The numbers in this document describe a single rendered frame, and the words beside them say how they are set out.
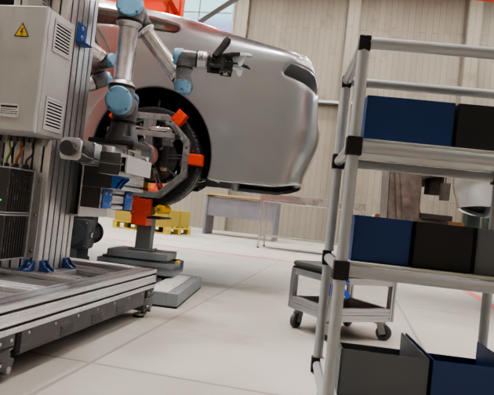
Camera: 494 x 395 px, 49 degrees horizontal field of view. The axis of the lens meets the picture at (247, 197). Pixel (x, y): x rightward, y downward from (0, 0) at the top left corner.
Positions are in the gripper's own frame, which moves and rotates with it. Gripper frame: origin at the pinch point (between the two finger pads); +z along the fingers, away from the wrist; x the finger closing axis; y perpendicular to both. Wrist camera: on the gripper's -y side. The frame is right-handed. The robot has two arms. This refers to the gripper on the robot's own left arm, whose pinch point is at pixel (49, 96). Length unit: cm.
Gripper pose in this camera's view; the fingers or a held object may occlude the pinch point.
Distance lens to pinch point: 321.1
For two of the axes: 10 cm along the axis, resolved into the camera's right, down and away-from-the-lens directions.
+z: -8.0, 4.0, -4.5
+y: 5.9, 3.7, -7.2
